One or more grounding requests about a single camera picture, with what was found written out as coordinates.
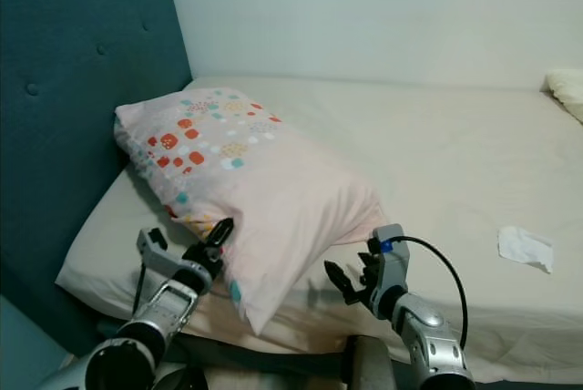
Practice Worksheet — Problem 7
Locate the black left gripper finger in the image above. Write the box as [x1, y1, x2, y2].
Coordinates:
[203, 217, 236, 251]

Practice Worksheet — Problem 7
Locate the pink patterned pillow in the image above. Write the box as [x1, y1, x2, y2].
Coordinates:
[114, 87, 391, 336]

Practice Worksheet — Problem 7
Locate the teal upholstered headboard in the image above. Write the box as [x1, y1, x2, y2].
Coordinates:
[0, 0, 194, 354]

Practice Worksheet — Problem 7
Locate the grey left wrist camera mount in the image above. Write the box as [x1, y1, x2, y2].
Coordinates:
[136, 228, 212, 283]

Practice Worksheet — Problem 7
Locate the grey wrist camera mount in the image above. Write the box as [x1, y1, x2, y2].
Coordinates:
[136, 228, 212, 283]
[367, 223, 413, 318]

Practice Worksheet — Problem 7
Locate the mattress with cream sheet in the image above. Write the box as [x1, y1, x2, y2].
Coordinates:
[55, 76, 583, 384]

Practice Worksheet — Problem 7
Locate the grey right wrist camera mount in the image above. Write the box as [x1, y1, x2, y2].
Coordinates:
[367, 223, 413, 318]

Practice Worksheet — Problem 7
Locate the teal bed frame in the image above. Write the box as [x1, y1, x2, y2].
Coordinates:
[68, 313, 583, 386]

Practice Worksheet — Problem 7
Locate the white tissue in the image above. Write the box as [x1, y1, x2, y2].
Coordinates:
[497, 225, 555, 274]

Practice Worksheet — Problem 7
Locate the dark right robot leg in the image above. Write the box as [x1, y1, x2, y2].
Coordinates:
[340, 335, 400, 390]

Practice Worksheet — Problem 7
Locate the cream cartoon print quilt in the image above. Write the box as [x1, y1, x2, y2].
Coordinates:
[545, 68, 583, 125]

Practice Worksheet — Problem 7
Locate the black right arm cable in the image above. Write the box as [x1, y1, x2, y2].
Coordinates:
[396, 235, 468, 350]

